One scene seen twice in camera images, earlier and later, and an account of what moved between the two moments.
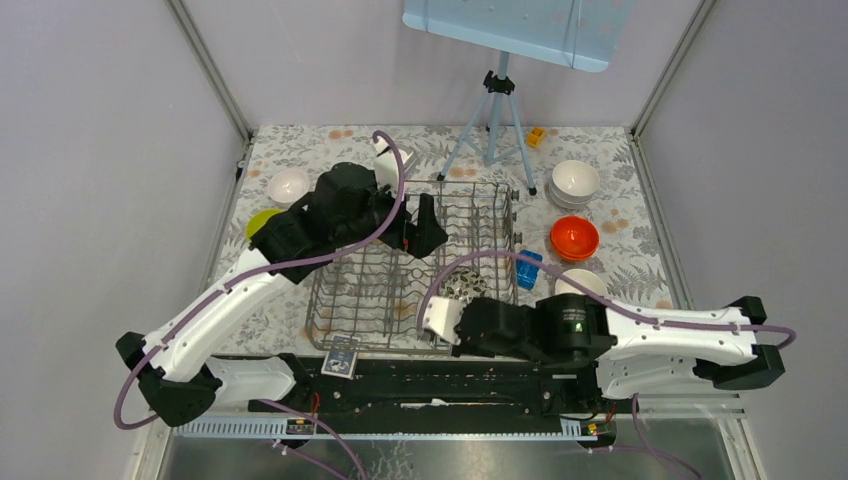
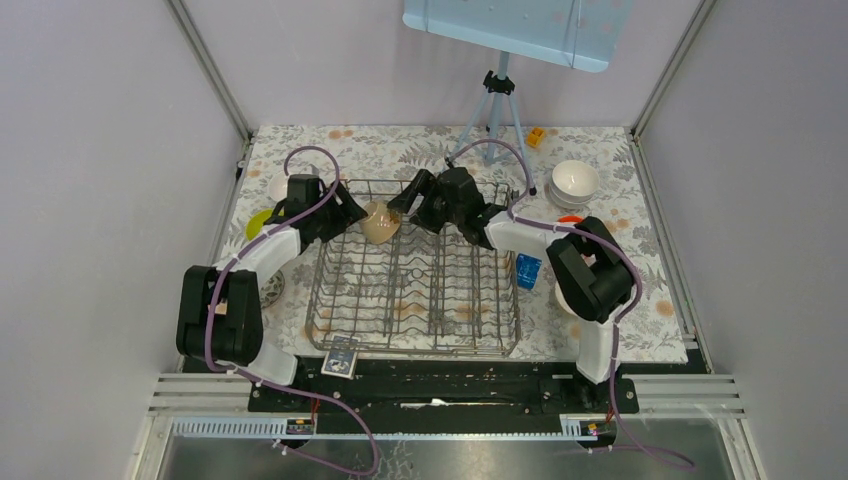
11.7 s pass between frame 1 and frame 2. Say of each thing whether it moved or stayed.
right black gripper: moved
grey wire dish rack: stayed
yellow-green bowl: stayed
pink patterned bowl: moved
